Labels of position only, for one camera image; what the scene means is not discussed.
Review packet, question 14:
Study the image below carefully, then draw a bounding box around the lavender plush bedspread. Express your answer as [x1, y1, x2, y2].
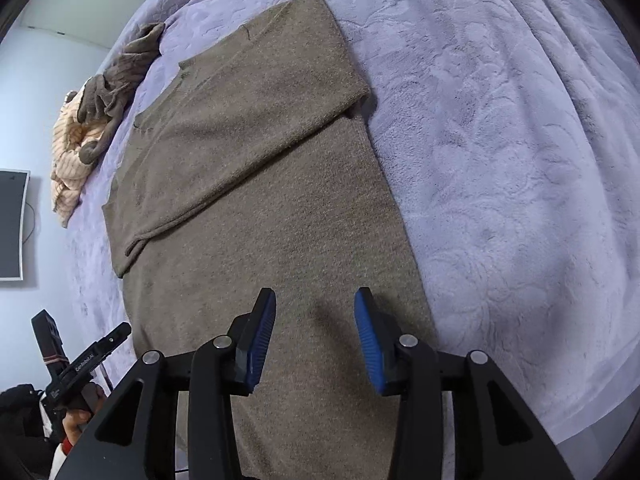
[64, 0, 640, 480]

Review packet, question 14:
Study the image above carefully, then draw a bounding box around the taupe knit sweater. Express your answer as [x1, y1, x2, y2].
[103, 0, 433, 479]

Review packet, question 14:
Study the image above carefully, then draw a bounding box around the white wardrobe door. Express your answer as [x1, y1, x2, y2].
[18, 0, 145, 49]

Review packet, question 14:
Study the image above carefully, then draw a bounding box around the dark brown garment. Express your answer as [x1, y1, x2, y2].
[77, 22, 165, 165]

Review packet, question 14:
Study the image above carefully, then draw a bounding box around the peach striped garment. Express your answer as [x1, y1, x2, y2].
[50, 87, 106, 228]

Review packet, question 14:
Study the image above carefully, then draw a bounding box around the dark grey storage box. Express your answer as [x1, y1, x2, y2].
[0, 169, 30, 282]

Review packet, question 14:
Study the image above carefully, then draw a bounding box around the person's left hand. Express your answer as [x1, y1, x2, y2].
[63, 382, 106, 446]

